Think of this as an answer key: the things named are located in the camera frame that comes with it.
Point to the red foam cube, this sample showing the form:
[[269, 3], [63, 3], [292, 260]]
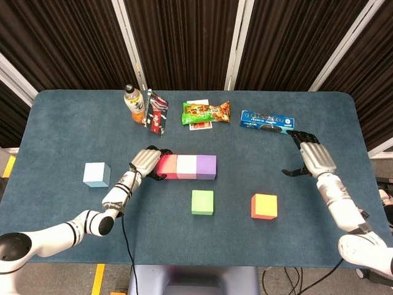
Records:
[[168, 166]]

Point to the yellow floor tape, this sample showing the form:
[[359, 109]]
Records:
[[9, 166], [98, 279]]

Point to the white partition post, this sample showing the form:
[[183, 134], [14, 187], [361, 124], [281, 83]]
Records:
[[341, 46], [15, 81], [235, 46], [129, 40], [382, 150]]

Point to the orange foam cube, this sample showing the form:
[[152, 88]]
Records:
[[265, 206]]

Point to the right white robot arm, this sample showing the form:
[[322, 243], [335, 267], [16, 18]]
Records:
[[340, 206]]

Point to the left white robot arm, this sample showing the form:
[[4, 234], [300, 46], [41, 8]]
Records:
[[55, 233]]

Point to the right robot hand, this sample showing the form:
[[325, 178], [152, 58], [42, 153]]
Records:
[[317, 156]]

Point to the blue cookie package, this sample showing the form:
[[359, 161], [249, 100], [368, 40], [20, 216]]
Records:
[[264, 121]]

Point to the light blue foam cube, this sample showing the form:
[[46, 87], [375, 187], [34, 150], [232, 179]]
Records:
[[95, 173]]

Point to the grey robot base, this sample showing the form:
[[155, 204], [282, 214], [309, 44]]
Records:
[[196, 279]]

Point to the red white card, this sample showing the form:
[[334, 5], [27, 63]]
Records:
[[201, 126]]

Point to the blue felt table mat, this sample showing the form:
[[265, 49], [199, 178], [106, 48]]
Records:
[[92, 129]]

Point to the purple foam cube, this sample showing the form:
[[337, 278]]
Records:
[[205, 166]]

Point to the green orange snack bag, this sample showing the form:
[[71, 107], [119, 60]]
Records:
[[204, 113]]

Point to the red black card box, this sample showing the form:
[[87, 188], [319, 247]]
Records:
[[156, 116]]

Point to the dark brown curtain panel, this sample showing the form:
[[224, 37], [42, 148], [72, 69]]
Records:
[[184, 40], [282, 40], [61, 40], [10, 123], [368, 77]]

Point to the green foam cube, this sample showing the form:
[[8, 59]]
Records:
[[202, 201]]

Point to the table caster wheel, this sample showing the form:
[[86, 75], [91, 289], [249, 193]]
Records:
[[361, 273]]

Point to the pink foam cube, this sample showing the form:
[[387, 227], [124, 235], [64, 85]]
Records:
[[186, 164]]

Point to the orange drink bottle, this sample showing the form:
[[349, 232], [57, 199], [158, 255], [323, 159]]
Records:
[[135, 106]]

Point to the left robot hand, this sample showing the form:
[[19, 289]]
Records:
[[145, 161]]

